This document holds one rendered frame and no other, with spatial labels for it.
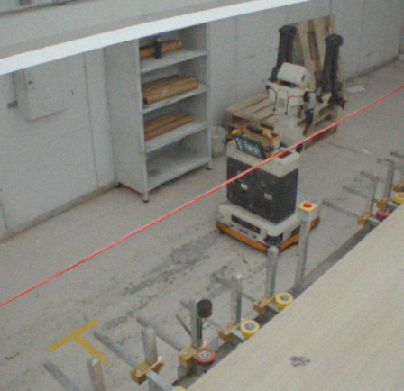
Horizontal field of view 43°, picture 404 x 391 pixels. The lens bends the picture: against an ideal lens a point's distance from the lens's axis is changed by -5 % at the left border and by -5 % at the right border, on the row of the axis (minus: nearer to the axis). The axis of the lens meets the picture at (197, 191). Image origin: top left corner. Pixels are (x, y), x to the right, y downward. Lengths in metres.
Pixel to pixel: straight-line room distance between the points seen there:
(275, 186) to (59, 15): 3.21
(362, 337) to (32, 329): 2.28
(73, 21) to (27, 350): 2.95
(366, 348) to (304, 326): 0.28
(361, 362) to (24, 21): 1.84
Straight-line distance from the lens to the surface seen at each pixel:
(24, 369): 3.53
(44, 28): 0.87
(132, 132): 4.73
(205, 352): 2.21
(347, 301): 2.52
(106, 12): 0.93
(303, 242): 2.64
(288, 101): 4.07
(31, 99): 4.17
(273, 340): 2.28
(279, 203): 4.00
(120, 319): 3.72
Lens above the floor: 2.52
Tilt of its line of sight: 30 degrees down
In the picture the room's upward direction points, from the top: 1 degrees counter-clockwise
